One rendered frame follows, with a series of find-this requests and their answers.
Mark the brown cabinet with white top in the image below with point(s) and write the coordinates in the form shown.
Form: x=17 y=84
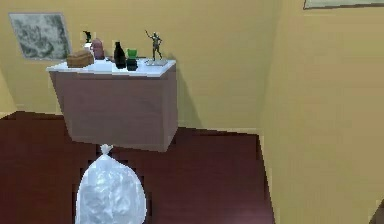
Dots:
x=120 y=106

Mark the brown bread loaf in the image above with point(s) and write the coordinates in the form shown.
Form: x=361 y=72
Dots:
x=80 y=59

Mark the dark metal figure statue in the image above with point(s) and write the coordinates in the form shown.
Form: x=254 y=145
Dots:
x=156 y=46

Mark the black glass bottle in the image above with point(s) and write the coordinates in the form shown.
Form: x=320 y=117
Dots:
x=119 y=56

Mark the pale brown-framed wall picture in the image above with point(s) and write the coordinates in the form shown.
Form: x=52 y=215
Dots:
x=343 y=3

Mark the brown object at corner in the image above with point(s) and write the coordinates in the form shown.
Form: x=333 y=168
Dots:
x=379 y=213

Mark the pink round bottle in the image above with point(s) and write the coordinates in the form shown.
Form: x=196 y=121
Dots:
x=98 y=49

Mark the white black-pump soap bottle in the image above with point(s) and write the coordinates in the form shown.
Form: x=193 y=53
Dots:
x=88 y=41

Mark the green and black cup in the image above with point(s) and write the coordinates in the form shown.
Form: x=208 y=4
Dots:
x=132 y=60

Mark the white tied rubbish bag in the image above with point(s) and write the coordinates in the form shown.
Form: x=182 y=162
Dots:
x=110 y=193

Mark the grey framed wall picture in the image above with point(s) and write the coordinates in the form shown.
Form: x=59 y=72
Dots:
x=40 y=36

